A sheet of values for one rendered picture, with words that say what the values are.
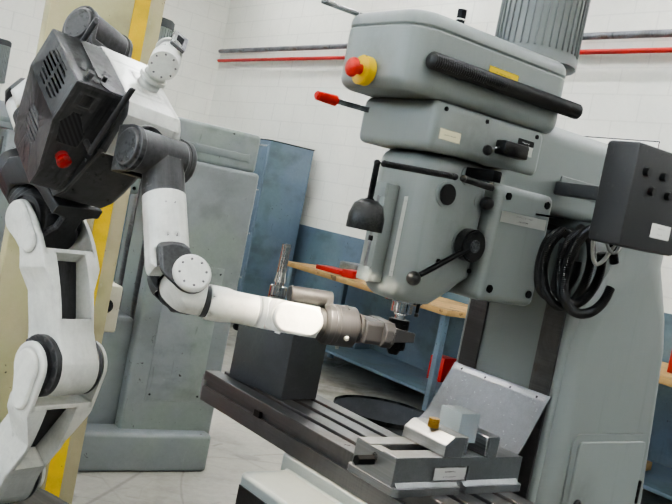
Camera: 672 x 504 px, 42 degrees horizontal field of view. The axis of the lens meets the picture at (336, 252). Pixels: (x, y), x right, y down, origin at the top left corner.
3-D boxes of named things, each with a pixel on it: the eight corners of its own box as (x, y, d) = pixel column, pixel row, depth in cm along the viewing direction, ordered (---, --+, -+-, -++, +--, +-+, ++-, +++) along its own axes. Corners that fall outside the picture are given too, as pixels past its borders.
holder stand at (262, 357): (280, 400, 218) (296, 321, 217) (228, 375, 234) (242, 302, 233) (316, 399, 227) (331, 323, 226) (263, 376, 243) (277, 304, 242)
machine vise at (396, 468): (393, 498, 160) (405, 439, 159) (344, 468, 172) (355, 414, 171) (522, 491, 181) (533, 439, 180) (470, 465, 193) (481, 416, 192)
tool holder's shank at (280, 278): (271, 284, 232) (279, 242, 231) (274, 284, 235) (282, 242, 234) (282, 287, 231) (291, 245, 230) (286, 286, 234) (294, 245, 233)
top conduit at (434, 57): (435, 68, 168) (439, 50, 167) (420, 68, 171) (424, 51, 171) (581, 119, 195) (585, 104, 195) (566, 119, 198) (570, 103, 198)
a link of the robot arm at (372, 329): (400, 317, 188) (349, 309, 184) (391, 361, 189) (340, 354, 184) (376, 306, 200) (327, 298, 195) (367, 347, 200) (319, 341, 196)
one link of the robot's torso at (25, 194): (-2, 215, 213) (21, 179, 209) (45, 220, 224) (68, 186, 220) (19, 253, 207) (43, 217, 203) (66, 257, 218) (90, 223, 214)
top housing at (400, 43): (407, 87, 169) (423, 3, 168) (327, 85, 190) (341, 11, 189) (561, 137, 198) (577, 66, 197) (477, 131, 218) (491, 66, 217)
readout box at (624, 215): (623, 246, 176) (645, 141, 175) (586, 239, 183) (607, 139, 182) (678, 258, 188) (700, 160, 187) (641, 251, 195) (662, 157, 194)
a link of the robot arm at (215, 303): (261, 320, 177) (167, 302, 170) (243, 335, 186) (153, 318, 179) (265, 272, 182) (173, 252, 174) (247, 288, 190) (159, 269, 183)
